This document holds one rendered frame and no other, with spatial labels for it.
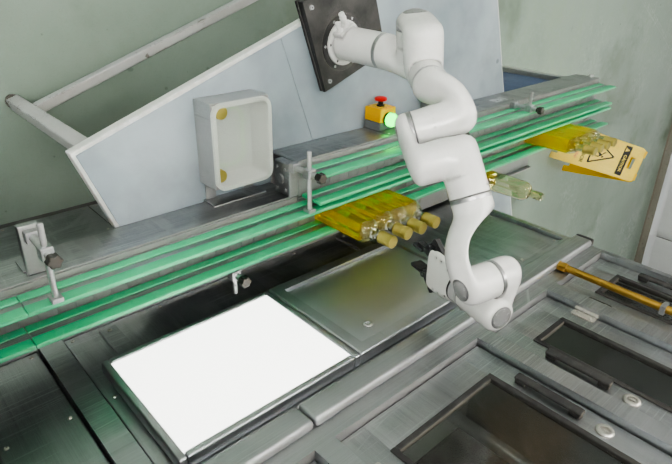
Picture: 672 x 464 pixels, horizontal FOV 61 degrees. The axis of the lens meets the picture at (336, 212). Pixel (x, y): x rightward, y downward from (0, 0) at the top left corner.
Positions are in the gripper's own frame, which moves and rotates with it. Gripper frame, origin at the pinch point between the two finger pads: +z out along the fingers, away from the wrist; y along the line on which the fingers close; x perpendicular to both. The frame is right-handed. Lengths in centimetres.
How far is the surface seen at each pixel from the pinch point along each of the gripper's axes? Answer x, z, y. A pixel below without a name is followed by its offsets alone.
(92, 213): 67, 94, -15
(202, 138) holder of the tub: 42, 37, 24
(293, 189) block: 19.6, 32.8, 8.4
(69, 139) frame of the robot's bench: 71, 52, 23
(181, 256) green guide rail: 54, 16, 4
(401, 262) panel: -6.6, 17.2, -12.3
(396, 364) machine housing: 17.9, -18.7, -12.9
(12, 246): 91, 79, -15
